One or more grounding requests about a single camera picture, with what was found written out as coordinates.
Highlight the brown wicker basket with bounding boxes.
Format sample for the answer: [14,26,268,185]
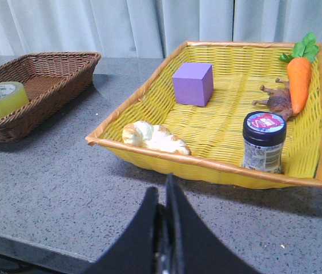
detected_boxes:
[0,52,101,142]

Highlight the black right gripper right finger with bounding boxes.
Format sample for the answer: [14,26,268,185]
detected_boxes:
[166,174,258,273]

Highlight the white curtain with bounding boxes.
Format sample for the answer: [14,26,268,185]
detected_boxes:
[0,1,322,58]

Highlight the yellowish clear tape roll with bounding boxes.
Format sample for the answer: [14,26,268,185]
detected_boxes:
[0,82,29,119]

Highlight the yellow wicker basket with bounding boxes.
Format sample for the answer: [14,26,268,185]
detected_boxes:
[86,41,322,189]

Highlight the small jar with blue lid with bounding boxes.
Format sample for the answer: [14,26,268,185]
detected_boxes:
[241,111,287,174]

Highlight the purple foam cube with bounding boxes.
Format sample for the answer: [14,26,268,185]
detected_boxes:
[172,62,214,107]

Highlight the toy croissant bread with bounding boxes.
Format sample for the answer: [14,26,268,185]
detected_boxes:
[122,120,191,155]

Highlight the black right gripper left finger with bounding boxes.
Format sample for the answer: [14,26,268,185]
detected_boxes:
[84,187,164,273]

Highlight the brown toy animal figure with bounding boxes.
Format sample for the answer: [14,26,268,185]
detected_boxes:
[252,78,293,121]

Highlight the orange toy carrot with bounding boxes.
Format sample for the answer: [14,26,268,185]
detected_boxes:
[279,32,319,114]

